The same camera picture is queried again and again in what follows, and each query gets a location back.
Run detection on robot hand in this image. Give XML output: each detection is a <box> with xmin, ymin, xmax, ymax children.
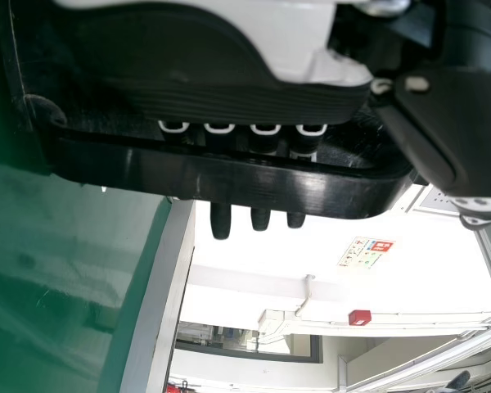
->
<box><xmin>52</xmin><ymin>0</ymin><xmax>491</xmax><ymax>241</ymax></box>

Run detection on white and red sign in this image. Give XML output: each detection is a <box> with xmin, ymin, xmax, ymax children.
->
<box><xmin>337</xmin><ymin>236</ymin><xmax>396</xmax><ymax>270</ymax></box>

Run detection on red alarm box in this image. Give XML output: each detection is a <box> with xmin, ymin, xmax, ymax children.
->
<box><xmin>348</xmin><ymin>309</ymin><xmax>372</xmax><ymax>328</ymax></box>

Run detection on white conduit pipe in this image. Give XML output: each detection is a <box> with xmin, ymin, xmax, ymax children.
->
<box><xmin>293</xmin><ymin>273</ymin><xmax>317</xmax><ymax>318</ymax></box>

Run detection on dark framed window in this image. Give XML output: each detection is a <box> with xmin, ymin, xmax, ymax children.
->
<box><xmin>174</xmin><ymin>320</ymin><xmax>325</xmax><ymax>365</ymax></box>

